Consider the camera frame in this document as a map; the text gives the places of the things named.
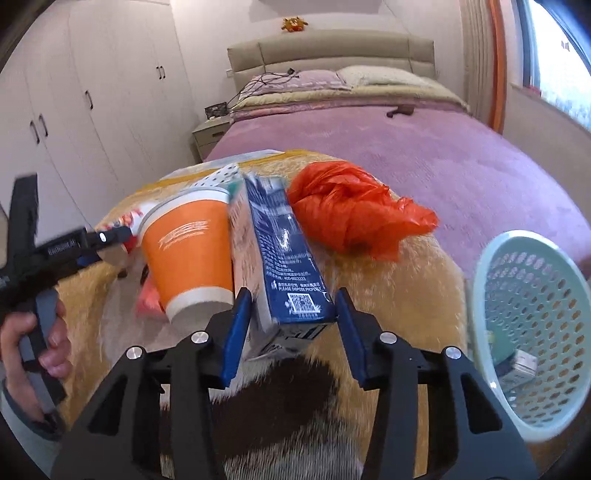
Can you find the beige nightstand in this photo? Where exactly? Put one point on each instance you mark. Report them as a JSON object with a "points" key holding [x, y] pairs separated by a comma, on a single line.
{"points": [[208, 136]]}

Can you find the purple bed cover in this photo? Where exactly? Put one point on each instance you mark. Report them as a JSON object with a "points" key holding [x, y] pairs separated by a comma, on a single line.
{"points": [[461, 170]]}

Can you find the beige padded headboard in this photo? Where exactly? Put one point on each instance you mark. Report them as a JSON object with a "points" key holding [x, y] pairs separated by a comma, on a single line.
{"points": [[332, 53]]}

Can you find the beige and orange curtain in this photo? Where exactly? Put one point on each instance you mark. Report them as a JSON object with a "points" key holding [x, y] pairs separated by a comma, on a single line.
{"points": [[482, 60]]}

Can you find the window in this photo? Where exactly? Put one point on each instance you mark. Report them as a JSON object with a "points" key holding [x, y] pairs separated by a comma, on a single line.
{"points": [[558, 50]]}

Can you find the purple pillow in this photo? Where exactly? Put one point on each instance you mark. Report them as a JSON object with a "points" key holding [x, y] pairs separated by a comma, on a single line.
{"points": [[304, 81]]}

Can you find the small grey box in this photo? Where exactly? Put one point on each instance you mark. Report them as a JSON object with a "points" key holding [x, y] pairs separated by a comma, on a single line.
{"points": [[519, 369]]}

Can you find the white wardrobe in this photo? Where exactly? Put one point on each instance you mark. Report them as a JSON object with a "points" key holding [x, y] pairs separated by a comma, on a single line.
{"points": [[92, 92]]}

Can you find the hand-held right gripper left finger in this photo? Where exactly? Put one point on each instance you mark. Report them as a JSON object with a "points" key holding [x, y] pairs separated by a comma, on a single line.
{"points": [[235, 337]]}

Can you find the orange plastic bag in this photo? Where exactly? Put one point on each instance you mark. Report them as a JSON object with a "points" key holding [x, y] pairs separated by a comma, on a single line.
{"points": [[351, 212]]}

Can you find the small brown object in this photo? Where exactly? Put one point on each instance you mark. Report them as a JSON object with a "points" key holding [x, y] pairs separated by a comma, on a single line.
{"points": [[401, 110]]}

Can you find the orange plush toy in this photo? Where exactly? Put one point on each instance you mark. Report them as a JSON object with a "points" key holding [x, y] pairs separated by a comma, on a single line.
{"points": [[294, 24]]}

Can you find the pink packet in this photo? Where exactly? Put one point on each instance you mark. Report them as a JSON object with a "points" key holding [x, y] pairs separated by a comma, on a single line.
{"points": [[150, 300]]}

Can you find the person's left hand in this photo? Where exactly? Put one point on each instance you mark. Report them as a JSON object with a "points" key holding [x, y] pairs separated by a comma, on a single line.
{"points": [[55, 344]]}

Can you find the cream pillow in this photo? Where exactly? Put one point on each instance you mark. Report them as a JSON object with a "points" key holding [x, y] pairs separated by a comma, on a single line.
{"points": [[383, 76]]}

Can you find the blue and white milk carton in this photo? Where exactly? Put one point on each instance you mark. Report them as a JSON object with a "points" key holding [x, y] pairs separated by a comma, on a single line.
{"points": [[281, 258]]}

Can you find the white dotted packet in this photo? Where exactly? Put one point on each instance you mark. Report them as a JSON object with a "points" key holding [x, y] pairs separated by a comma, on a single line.
{"points": [[214, 177]]}

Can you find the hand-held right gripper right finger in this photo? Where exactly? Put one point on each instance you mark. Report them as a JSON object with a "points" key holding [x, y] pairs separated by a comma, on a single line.
{"points": [[349, 339]]}

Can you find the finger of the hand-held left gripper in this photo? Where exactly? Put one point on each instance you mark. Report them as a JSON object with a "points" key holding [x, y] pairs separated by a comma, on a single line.
{"points": [[108, 237]]}

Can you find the light green plastic basket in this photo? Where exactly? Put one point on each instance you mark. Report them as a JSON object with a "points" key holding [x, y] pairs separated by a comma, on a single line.
{"points": [[531, 295]]}

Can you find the orange paper cup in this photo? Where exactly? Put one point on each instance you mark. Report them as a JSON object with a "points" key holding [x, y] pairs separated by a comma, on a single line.
{"points": [[189, 249]]}

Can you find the red and white wrapper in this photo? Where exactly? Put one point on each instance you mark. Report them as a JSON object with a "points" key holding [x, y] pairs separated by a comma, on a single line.
{"points": [[131, 219]]}

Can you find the dark device on nightstand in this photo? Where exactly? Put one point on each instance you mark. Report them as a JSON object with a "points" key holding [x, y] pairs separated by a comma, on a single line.
{"points": [[216, 110]]}

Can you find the yellowish folded quilt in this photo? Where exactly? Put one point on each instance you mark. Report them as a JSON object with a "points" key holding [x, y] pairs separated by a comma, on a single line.
{"points": [[351, 98]]}

